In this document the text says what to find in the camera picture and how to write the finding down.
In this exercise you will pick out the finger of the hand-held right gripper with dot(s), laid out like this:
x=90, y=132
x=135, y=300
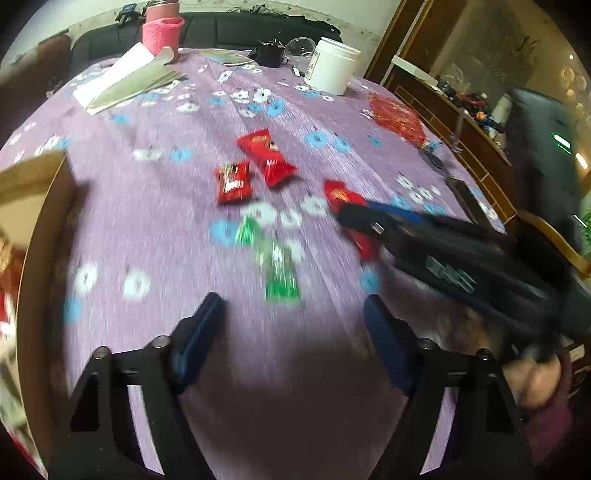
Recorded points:
x=397, y=211
x=364, y=224

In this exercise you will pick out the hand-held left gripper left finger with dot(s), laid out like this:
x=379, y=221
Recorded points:
x=203, y=332

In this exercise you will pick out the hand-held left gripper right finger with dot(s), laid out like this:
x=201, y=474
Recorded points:
x=388, y=341

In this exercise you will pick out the red snack packet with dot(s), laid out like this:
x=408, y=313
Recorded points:
x=265, y=157
x=233, y=182
x=339, y=194

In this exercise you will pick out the green snack packet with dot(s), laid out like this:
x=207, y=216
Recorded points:
x=279, y=277

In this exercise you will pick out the green candy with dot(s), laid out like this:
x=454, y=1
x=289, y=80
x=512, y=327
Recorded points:
x=247, y=230

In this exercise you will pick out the cardboard box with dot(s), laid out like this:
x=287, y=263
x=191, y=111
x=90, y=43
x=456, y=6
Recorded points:
x=44, y=221

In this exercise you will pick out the person's right hand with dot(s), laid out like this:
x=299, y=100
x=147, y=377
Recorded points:
x=535, y=383

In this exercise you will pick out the grey folding phone stand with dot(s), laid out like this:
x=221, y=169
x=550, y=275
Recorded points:
x=434, y=161

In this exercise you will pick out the wooden cabinet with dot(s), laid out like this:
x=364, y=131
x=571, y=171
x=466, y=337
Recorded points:
x=480, y=143

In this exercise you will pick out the purple floral tablecloth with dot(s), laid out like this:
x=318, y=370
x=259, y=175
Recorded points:
x=161, y=207

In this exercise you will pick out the white plastic bottle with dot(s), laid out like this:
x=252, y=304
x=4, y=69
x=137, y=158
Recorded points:
x=501, y=115

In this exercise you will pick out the white box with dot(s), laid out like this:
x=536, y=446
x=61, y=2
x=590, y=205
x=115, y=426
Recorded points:
x=413, y=69

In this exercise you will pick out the white plastic jar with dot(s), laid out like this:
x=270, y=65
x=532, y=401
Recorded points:
x=332, y=67

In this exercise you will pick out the clear plastic cup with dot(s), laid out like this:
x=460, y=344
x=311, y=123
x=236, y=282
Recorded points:
x=300, y=46

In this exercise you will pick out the small black box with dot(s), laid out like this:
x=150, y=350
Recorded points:
x=270, y=55

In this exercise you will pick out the dark cloth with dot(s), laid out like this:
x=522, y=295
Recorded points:
x=318, y=25

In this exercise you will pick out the small green booklet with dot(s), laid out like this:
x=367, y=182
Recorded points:
x=226, y=56

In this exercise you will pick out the black leather sofa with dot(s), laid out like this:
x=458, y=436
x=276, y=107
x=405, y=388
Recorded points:
x=217, y=30

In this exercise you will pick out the folded white green paper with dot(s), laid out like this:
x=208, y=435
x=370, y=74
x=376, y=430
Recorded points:
x=124, y=83

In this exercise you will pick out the bottle with pink knitted sleeve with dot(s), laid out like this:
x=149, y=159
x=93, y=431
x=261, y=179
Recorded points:
x=161, y=30

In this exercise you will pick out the black device with blue screen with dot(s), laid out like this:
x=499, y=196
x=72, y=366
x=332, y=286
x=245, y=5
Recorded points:
x=125, y=11

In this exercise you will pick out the brown armchair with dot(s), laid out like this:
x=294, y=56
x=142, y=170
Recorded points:
x=27, y=64

